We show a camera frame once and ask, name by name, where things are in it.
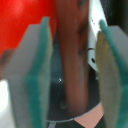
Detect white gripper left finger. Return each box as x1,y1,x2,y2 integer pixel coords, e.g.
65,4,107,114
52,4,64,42
4,17,53,128

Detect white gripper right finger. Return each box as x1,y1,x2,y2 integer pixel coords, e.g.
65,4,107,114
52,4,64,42
96,20,128,128

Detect white fish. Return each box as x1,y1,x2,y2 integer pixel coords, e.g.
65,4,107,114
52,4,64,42
88,0,107,70

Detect red grilled sausage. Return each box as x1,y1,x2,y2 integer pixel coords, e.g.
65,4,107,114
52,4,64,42
55,0,89,116

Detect red tomato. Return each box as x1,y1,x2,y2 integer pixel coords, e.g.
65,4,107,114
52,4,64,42
0,0,57,56

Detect grey frying pan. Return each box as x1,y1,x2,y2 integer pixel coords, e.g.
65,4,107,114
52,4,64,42
47,35,104,128

